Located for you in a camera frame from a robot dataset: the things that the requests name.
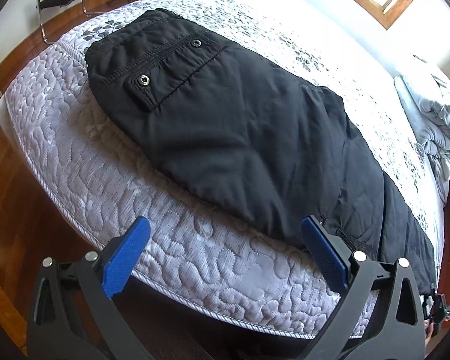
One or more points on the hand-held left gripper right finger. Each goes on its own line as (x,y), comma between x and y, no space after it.
(322,251)

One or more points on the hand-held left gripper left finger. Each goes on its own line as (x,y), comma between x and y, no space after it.
(129,247)

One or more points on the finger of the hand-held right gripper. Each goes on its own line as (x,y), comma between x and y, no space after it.
(439,309)

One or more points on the black pants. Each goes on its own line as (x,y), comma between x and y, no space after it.
(228,120)

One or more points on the quilted white mattress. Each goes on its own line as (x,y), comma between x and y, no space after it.
(108,195)

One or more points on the grey crumpled duvet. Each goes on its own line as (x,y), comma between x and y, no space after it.
(435,112)

